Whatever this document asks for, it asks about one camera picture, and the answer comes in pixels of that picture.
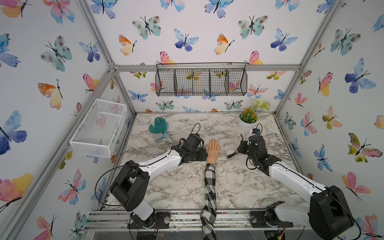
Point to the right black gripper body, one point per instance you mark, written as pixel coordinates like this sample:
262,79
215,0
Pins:
245,149

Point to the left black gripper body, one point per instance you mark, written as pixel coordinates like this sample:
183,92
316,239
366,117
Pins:
197,155

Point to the mannequin hand flesh coloured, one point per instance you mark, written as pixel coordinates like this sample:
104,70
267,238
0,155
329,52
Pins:
212,151

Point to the black white plaid sleeve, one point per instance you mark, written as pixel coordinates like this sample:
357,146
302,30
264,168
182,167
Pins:
209,213

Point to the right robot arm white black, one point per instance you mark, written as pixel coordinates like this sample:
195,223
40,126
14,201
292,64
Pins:
327,212

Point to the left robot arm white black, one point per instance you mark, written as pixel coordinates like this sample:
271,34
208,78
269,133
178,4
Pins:
131,183

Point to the potted plant white pot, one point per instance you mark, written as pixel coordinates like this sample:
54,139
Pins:
248,118

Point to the green rubber glove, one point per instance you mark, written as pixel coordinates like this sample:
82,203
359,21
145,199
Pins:
159,129

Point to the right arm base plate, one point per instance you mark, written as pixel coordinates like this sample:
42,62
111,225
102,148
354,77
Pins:
265,219

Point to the black wire wall basket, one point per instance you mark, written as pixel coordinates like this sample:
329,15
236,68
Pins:
201,79

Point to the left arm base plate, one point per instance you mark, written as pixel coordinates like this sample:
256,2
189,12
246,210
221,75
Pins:
158,220

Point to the white mesh wall basket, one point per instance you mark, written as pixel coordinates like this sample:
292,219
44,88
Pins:
98,133

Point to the aluminium front rail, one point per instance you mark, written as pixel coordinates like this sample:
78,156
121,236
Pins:
188,220

